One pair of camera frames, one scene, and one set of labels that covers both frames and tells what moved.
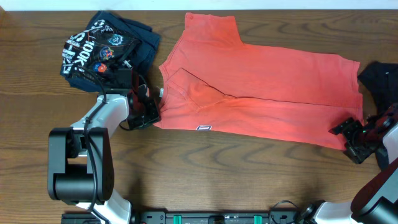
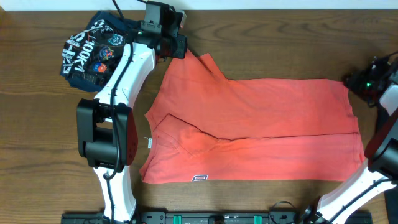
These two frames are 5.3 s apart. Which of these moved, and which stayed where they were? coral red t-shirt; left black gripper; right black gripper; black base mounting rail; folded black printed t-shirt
Moved: coral red t-shirt; right black gripper; left black gripper
Stayed: folded black printed t-shirt; black base mounting rail
